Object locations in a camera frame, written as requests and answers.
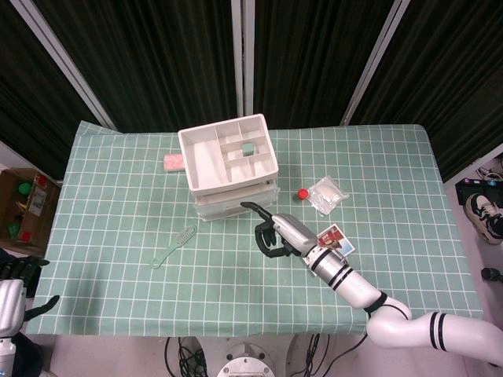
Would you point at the black white sneaker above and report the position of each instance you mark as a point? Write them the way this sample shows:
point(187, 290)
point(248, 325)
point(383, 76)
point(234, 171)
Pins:
point(485, 216)

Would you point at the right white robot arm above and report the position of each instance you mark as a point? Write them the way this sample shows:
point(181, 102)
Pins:
point(393, 326)

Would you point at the white partition post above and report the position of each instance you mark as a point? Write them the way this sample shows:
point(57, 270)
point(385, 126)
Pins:
point(243, 59)
point(373, 66)
point(67, 66)

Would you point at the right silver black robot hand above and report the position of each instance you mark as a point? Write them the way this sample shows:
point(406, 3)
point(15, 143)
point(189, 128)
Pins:
point(292, 233)

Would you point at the clear drawer with coloured toys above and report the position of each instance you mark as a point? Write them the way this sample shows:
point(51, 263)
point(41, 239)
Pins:
point(220, 197)

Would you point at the small red jar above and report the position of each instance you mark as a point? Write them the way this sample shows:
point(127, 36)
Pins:
point(303, 195)

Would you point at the green ball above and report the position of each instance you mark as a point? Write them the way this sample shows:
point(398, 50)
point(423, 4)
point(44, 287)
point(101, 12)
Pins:
point(24, 189)

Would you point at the postcard with red building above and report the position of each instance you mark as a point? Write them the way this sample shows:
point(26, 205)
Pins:
point(346, 247)

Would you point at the brown cardboard box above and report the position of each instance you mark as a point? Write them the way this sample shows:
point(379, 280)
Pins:
point(39, 220)

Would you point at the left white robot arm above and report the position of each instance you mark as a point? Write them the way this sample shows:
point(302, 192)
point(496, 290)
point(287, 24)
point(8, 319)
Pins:
point(4, 357)

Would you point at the green brush white bristles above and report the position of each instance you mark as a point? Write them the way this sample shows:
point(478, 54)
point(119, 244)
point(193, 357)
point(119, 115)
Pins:
point(184, 236)

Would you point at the clear bag white contents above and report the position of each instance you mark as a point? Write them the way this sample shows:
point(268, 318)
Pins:
point(326, 194)

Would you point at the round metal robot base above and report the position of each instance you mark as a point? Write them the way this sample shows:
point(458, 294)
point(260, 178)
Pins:
point(245, 361)

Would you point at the small green cube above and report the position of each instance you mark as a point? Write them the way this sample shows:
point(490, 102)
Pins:
point(248, 150)

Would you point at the green checked tablecloth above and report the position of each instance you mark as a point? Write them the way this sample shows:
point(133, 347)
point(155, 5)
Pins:
point(236, 290)

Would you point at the black pleated curtain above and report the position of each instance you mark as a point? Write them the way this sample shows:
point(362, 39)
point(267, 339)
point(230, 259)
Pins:
point(27, 98)
point(314, 59)
point(157, 59)
point(452, 78)

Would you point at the white plastic drawer cabinet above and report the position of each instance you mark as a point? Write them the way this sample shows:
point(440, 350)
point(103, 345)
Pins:
point(204, 157)

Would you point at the black equipment case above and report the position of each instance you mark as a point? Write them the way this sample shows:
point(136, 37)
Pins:
point(477, 186)

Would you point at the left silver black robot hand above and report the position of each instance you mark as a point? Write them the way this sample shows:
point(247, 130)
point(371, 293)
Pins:
point(12, 298)

